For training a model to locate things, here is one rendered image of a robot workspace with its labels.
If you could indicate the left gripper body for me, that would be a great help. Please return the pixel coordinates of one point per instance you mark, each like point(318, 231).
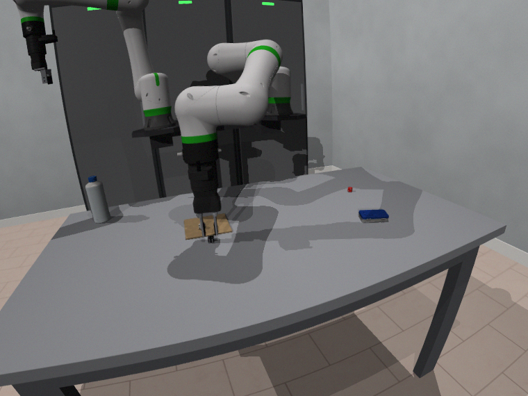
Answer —
point(204, 174)

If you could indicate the grey bottle with blue cap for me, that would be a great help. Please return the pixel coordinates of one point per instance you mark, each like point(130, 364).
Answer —
point(97, 199)

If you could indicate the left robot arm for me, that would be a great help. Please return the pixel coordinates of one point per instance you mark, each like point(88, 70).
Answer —
point(254, 65)

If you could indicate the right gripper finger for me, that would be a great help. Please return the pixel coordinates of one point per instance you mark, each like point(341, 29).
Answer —
point(43, 74)
point(49, 76)

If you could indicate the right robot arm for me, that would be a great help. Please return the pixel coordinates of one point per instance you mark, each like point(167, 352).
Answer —
point(153, 88)

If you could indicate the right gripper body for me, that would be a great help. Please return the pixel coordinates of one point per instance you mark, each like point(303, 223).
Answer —
point(36, 38)

